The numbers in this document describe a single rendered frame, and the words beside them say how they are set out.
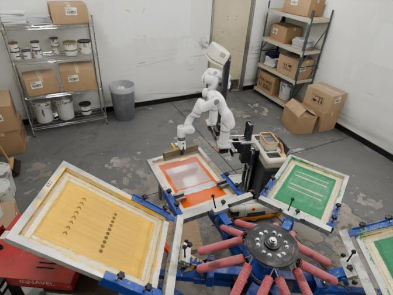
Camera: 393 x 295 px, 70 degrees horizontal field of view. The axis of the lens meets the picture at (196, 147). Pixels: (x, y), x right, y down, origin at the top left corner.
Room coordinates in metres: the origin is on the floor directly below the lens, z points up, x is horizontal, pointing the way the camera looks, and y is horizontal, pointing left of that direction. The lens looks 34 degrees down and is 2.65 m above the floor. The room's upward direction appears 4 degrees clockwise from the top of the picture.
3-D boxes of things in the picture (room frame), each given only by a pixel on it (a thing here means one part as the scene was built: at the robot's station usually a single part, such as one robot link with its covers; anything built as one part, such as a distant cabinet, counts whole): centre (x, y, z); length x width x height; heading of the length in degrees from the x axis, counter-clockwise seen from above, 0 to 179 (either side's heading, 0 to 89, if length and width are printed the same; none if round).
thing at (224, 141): (2.33, -0.28, 1.21); 0.16 x 0.13 x 0.15; 103
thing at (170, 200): (1.63, 0.16, 0.98); 0.30 x 0.05 x 0.07; 28
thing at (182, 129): (2.19, 0.11, 1.34); 0.15 x 0.10 x 0.11; 109
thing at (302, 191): (1.82, -0.94, 1.05); 1.08 x 0.61 x 0.23; 148
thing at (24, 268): (1.09, 0.95, 1.06); 0.61 x 0.46 x 0.12; 88
